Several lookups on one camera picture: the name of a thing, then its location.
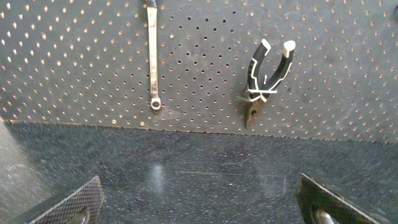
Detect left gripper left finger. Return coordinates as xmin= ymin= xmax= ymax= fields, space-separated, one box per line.
xmin=6 ymin=175 xmax=106 ymax=224

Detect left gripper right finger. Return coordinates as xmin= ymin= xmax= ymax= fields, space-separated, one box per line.
xmin=295 ymin=172 xmax=389 ymax=224

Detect wrench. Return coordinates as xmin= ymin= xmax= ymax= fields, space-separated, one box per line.
xmin=146 ymin=6 xmax=162 ymax=111

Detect black and white pliers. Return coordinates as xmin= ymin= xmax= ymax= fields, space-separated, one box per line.
xmin=244 ymin=38 xmax=297 ymax=130

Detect black pegboard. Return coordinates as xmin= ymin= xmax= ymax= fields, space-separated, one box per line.
xmin=0 ymin=0 xmax=398 ymax=144

